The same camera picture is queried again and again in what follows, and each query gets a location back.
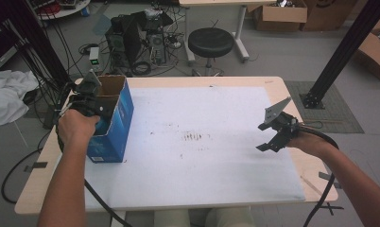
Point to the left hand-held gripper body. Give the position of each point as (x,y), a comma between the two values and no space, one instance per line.
(89,101)

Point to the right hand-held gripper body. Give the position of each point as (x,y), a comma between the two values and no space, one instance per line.
(281,126)

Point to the blue cardboard box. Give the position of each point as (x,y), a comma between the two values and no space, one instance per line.
(117,132)

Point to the person's left hand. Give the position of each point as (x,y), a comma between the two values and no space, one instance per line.
(76,127)

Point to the person's right hand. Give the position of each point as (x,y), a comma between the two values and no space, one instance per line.
(307,143)

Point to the small white power unit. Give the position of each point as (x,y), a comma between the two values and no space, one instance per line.
(94,56)

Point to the grey floor mat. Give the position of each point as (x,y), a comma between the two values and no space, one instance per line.
(339,119)

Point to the grey tape strip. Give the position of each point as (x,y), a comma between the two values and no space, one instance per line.
(328,179)
(35,166)

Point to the black computer tower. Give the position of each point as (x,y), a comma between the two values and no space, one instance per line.
(125,38)

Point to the white table mat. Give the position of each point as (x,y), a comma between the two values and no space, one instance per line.
(194,164)

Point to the white crumpled cloth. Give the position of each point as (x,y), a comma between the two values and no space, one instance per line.
(8,94)

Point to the white-legged desk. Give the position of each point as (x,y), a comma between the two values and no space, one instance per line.
(241,38)

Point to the black metal stand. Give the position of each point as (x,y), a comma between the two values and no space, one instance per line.
(345,50)

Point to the black round stool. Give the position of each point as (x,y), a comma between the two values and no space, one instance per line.
(211,42)

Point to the open brown cardboard box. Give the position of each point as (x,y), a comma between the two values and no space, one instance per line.
(282,14)

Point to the large brown cardboard box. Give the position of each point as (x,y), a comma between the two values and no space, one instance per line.
(375,56)

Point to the black metal frame post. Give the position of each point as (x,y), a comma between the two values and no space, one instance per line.
(37,41)

